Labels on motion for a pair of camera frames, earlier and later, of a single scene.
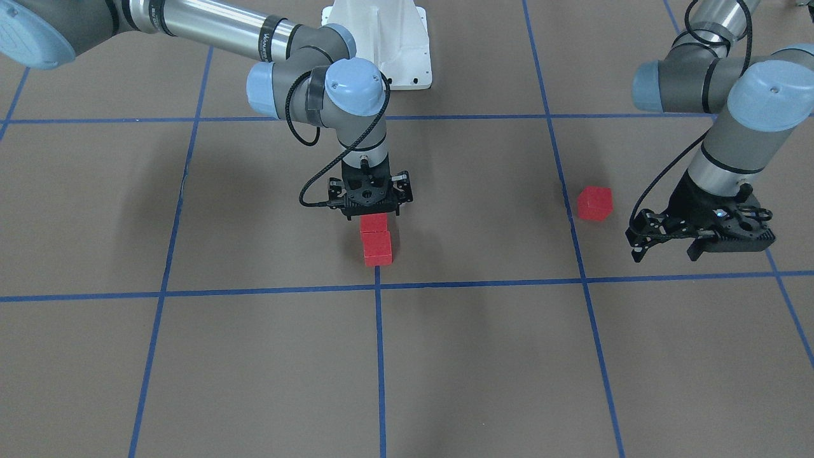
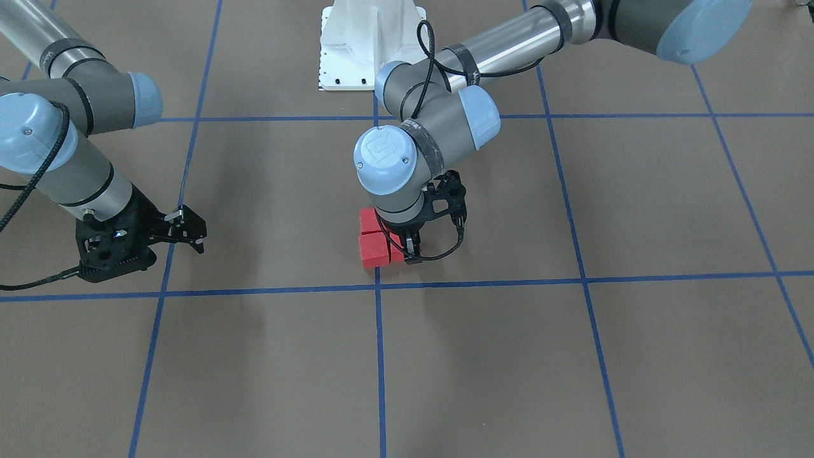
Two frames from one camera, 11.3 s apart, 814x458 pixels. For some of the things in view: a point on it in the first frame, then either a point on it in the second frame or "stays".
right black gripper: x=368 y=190 to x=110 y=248
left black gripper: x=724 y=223 to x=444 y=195
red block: x=376 y=222 stays
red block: x=595 y=203 to x=396 y=255
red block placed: x=377 y=247 stays
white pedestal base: x=393 y=34 stays
